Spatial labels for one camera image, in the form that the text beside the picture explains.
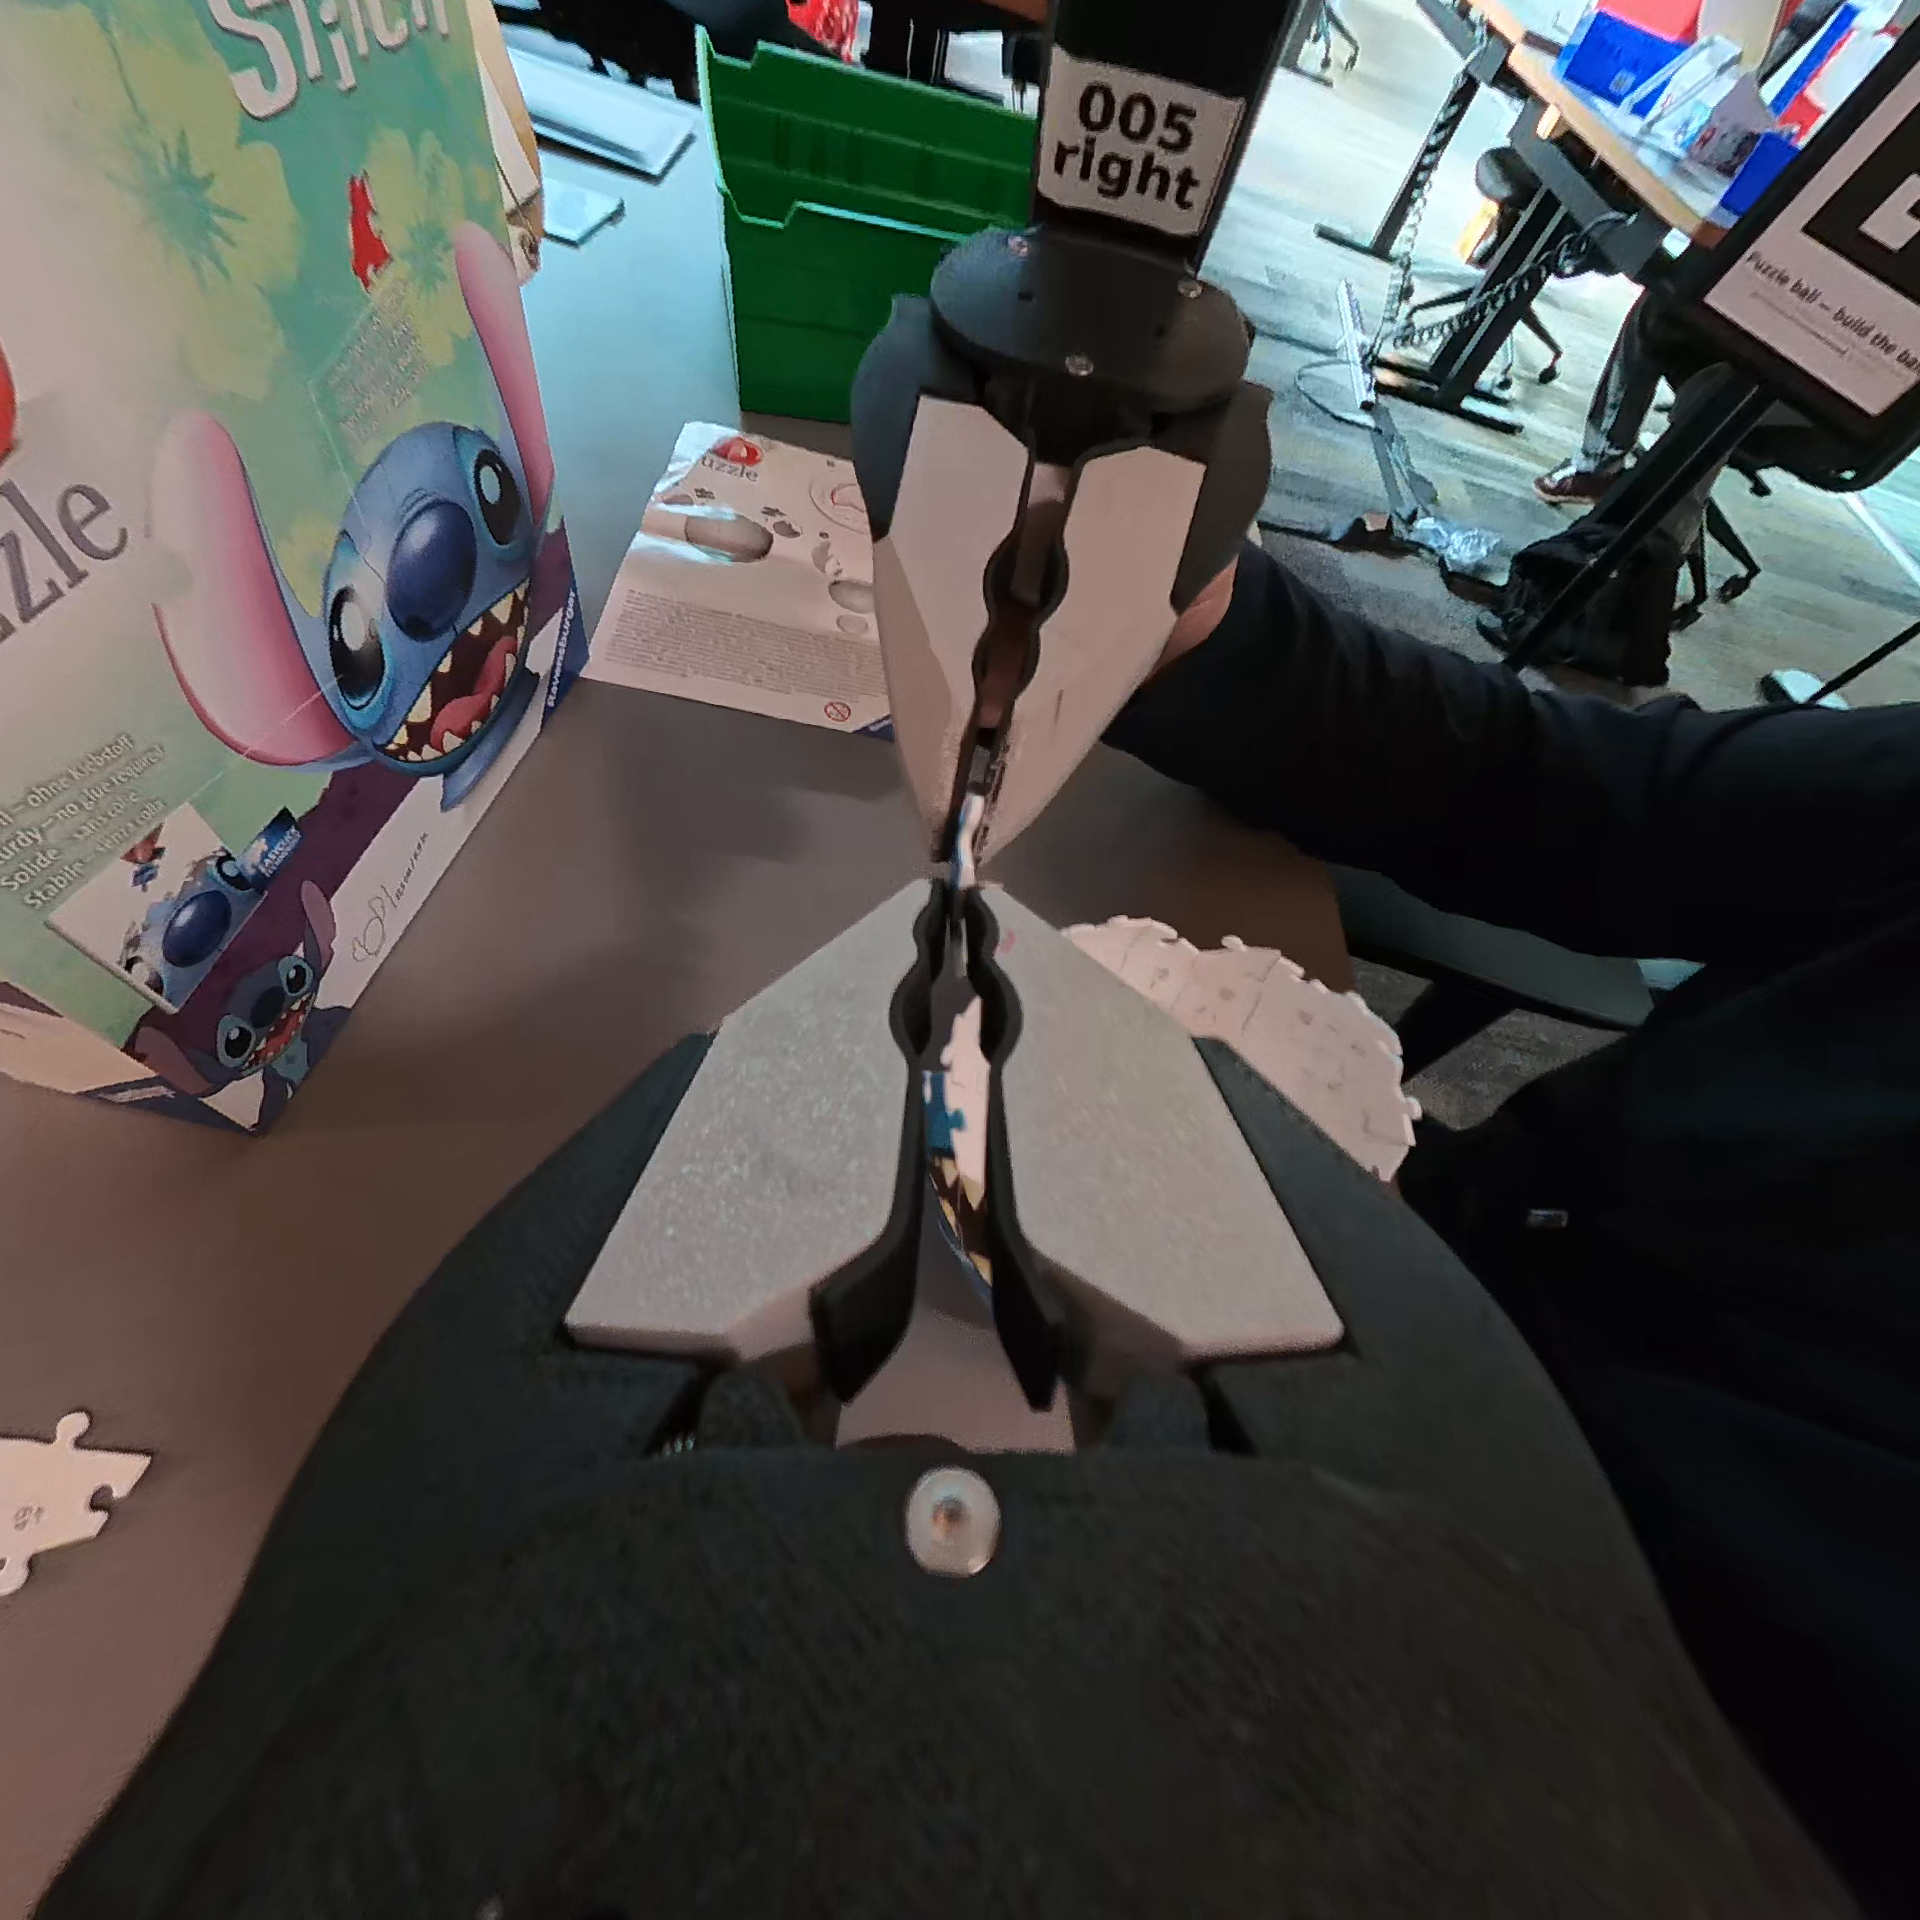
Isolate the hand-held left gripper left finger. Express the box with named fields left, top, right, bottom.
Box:
left=564, top=880, right=935, bottom=1408

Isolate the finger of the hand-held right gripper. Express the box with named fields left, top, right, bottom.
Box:
left=865, top=394, right=1040, bottom=847
left=972, top=448, right=1220, bottom=867

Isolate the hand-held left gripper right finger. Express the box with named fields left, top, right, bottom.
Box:
left=968, top=882, right=1345, bottom=1413

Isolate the partly built puzzle ball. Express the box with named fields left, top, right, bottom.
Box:
left=1063, top=914, right=1422, bottom=1187

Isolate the single curved puzzle piece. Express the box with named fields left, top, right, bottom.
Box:
left=919, top=792, right=1004, bottom=1292

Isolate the white puzzle piece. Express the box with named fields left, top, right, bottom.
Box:
left=0, top=1408, right=156, bottom=1600

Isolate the person's right forearm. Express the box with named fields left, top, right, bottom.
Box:
left=1101, top=539, right=1920, bottom=969

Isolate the cartoon puzzle box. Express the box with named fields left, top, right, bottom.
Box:
left=0, top=0, right=589, bottom=1136

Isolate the folded instruction leaflet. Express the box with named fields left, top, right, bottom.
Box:
left=583, top=420, right=920, bottom=740

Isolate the green plastic bin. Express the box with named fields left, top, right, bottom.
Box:
left=697, top=28, right=1052, bottom=426

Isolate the wooden desk with black legs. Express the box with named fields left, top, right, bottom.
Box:
left=1316, top=0, right=1800, bottom=437

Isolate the black backpack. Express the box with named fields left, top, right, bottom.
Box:
left=1476, top=516, right=1713, bottom=693

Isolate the black sign stand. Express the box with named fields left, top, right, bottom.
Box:
left=1498, top=368, right=1920, bottom=681

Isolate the person's dark clothed torso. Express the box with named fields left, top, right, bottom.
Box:
left=1393, top=839, right=1920, bottom=1920

